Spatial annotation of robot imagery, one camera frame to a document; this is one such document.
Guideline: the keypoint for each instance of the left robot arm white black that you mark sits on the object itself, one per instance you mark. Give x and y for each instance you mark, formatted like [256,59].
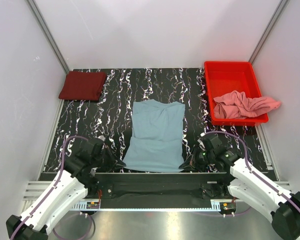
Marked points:
[74,181]

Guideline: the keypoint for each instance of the right aluminium corner post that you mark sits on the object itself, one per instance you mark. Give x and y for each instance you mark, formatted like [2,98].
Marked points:
[279,10]

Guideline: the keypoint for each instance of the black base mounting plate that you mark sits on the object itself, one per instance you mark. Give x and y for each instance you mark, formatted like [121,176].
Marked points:
[202,185]

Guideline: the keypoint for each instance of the blue-grey t-shirt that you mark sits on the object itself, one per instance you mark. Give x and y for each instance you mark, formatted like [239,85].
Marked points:
[156,144]

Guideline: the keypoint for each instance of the red plastic bin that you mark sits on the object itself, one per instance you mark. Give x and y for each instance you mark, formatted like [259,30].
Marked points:
[223,77]

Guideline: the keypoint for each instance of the aluminium corner post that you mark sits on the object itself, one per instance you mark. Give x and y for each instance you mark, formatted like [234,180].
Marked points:
[47,33]
[279,10]

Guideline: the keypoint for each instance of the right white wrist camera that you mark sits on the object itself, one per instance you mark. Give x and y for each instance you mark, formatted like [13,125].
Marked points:
[201,144]

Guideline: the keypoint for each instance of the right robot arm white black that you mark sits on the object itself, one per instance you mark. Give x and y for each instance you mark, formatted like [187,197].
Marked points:
[243,181]

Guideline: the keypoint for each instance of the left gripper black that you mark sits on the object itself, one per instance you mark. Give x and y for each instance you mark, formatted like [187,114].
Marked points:
[112,163]

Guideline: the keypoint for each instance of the pink t-shirt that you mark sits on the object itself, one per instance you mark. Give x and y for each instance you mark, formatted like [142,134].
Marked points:
[236,105]

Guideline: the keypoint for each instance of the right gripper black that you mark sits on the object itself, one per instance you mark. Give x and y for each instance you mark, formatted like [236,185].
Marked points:
[193,162]

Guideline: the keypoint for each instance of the left aluminium corner post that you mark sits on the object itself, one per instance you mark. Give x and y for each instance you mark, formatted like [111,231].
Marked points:
[47,33]

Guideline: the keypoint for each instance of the aluminium frame rail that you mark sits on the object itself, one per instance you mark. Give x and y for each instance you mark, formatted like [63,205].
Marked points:
[35,188]

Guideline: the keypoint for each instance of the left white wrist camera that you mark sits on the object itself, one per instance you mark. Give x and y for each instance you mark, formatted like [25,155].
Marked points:
[102,138]

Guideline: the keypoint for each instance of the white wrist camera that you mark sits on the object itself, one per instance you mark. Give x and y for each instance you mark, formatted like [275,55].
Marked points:
[102,138]
[201,144]

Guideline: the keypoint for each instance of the folded dark red t-shirt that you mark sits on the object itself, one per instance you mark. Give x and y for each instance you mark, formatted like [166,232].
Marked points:
[83,86]

